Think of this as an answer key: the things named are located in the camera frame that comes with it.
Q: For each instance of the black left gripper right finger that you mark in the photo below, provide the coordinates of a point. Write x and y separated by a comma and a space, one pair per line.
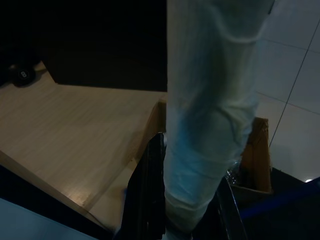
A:
225, 215

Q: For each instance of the light wooden platform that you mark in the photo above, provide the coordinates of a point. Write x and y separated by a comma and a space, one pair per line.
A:
62, 125

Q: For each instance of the black round weight marked 8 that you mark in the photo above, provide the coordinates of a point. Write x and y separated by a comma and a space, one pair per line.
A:
23, 75

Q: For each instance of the brown cardboard box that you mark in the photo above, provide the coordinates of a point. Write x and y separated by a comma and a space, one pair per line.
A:
257, 162

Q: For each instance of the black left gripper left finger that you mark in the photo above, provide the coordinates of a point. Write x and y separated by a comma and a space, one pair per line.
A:
147, 190

